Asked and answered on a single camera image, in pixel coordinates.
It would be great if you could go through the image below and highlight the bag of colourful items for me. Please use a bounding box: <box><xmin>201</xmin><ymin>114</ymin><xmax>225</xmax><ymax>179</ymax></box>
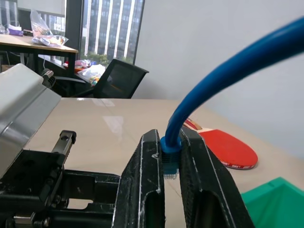
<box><xmin>74</xmin><ymin>59</ymin><xmax>106</xmax><ymax>87</ymax></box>

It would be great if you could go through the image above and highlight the grey metal device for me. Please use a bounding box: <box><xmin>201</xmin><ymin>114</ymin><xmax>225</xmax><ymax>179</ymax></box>
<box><xmin>0</xmin><ymin>63</ymin><xmax>62</xmax><ymax>179</ymax></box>

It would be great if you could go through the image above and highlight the wooden desk black frame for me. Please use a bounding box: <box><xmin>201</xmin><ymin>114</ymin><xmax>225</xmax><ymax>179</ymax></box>
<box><xmin>0</xmin><ymin>33</ymin><xmax>79</xmax><ymax>79</ymax></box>

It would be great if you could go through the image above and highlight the black mesh office chair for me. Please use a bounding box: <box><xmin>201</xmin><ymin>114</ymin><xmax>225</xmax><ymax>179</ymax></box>
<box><xmin>51</xmin><ymin>58</ymin><xmax>150</xmax><ymax>99</ymax></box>

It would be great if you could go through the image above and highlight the green plastic bin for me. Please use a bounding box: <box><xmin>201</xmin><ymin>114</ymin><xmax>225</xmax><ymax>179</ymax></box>
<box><xmin>240</xmin><ymin>176</ymin><xmax>304</xmax><ymax>228</ymax></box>

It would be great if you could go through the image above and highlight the red table tennis paddle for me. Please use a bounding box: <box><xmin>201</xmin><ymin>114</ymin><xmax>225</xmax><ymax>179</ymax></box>
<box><xmin>184</xmin><ymin>118</ymin><xmax>259</xmax><ymax>171</ymax></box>

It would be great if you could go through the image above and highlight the black window frame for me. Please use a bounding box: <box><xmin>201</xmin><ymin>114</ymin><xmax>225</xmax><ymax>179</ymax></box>
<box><xmin>65</xmin><ymin>0</ymin><xmax>85</xmax><ymax>79</ymax></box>

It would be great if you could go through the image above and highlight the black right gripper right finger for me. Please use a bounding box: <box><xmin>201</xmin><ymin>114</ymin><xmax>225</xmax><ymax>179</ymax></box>
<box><xmin>178</xmin><ymin>127</ymin><xmax>255</xmax><ymax>228</ymax></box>

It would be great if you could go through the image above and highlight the clear plastic bag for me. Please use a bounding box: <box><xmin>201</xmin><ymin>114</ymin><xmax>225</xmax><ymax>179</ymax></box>
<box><xmin>29</xmin><ymin>9</ymin><xmax>69</xmax><ymax>47</ymax></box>

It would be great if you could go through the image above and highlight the blue ethernet cable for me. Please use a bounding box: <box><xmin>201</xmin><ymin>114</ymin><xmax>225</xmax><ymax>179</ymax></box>
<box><xmin>160</xmin><ymin>16</ymin><xmax>304</xmax><ymax>181</ymax></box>

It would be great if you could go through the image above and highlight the purple box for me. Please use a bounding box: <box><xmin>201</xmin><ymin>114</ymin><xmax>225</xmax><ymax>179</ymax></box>
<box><xmin>8</xmin><ymin>23</ymin><xmax>24</xmax><ymax>37</ymax></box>

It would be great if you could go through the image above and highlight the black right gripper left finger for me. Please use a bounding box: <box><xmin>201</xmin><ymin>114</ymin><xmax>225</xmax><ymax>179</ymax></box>
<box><xmin>111</xmin><ymin>129</ymin><xmax>166</xmax><ymax>228</ymax></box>

